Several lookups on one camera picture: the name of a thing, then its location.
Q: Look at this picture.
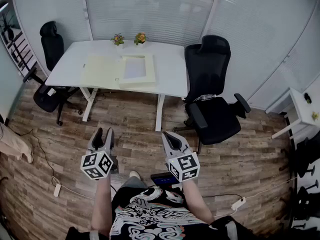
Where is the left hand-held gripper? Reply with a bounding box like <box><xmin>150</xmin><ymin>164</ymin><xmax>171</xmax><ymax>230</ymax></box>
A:
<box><xmin>80</xmin><ymin>127</ymin><xmax>120</xmax><ymax>181</ymax></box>

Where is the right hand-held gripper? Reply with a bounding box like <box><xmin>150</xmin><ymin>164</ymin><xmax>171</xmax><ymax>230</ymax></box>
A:
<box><xmin>161</xmin><ymin>131</ymin><xmax>201</xmax><ymax>183</ymax></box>

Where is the pale yellow item box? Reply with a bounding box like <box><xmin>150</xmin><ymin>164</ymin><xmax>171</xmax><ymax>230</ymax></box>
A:
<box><xmin>80</xmin><ymin>53</ymin><xmax>159</xmax><ymax>91</ymax></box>

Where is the person's left forearm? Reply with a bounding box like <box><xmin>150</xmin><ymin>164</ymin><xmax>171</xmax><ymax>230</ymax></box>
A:
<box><xmin>90</xmin><ymin>175</ymin><xmax>113</xmax><ymax>238</ymax></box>

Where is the person's right forearm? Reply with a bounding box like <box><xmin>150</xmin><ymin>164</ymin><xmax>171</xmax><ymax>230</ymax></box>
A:
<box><xmin>181</xmin><ymin>178</ymin><xmax>216</xmax><ymax>225</ymax></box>

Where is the black device with blue screen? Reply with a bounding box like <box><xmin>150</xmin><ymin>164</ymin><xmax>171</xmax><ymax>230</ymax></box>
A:
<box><xmin>150</xmin><ymin>172</ymin><xmax>180</xmax><ymax>186</ymax></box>

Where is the black office chair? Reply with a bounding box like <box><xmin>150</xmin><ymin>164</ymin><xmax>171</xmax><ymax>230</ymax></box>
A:
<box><xmin>173</xmin><ymin>34</ymin><xmax>252</xmax><ymax>155</ymax></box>
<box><xmin>22</xmin><ymin>20</ymin><xmax>84</xmax><ymax>127</ymax></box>

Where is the person's white shoe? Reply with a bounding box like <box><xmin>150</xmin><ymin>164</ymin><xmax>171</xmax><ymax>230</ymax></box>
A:
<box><xmin>128</xmin><ymin>170</ymin><xmax>142</xmax><ymax>181</ymax></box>

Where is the person's grey trouser leg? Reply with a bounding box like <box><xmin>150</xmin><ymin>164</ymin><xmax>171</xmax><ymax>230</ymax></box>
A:
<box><xmin>119</xmin><ymin>175</ymin><xmax>149</xmax><ymax>190</ymax></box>

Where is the clear plastic wrapper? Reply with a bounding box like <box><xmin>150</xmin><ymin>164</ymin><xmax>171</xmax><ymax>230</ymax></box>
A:
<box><xmin>193</xmin><ymin>93</ymin><xmax>217</xmax><ymax>103</ymax></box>

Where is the person's black printed shirt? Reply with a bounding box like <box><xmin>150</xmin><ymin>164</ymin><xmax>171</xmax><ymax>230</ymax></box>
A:
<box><xmin>65</xmin><ymin>185</ymin><xmax>276</xmax><ymax>240</ymax></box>

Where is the white desk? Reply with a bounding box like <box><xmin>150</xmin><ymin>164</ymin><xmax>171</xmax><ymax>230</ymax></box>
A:
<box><xmin>44</xmin><ymin>39</ymin><xmax>189</xmax><ymax>132</ymax></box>

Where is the potted plant with purple flowers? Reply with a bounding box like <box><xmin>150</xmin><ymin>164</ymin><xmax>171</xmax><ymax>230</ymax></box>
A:
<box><xmin>110</xmin><ymin>32</ymin><xmax>125</xmax><ymax>48</ymax></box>

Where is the potted plant with orange flowers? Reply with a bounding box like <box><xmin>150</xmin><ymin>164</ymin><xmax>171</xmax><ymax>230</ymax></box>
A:
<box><xmin>133</xmin><ymin>31</ymin><xmax>148</xmax><ymax>47</ymax></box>

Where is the black metal shelf rack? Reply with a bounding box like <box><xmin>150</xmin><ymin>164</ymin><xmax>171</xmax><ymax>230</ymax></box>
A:
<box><xmin>0</xmin><ymin>2</ymin><xmax>38</xmax><ymax>78</ymax></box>

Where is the black stand rack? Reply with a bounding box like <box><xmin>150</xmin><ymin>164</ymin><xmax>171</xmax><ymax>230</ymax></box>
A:
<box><xmin>279</xmin><ymin>130</ymin><xmax>320</xmax><ymax>236</ymax></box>

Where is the white side table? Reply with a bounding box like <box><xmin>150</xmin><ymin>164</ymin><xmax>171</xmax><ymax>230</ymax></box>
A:
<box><xmin>265</xmin><ymin>86</ymin><xmax>320</xmax><ymax>140</ymax></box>

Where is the dark leafy plant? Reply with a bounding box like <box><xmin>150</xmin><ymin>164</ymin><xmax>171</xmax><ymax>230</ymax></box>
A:
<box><xmin>0</xmin><ymin>10</ymin><xmax>16</xmax><ymax>43</ymax></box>

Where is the black floor cable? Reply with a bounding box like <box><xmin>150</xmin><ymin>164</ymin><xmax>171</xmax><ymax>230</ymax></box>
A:
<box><xmin>14</xmin><ymin>129</ymin><xmax>61</xmax><ymax>187</ymax></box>

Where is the white power strip cable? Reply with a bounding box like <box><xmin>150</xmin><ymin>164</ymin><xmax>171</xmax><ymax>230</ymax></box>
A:
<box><xmin>213</xmin><ymin>175</ymin><xmax>299</xmax><ymax>219</ymax></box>

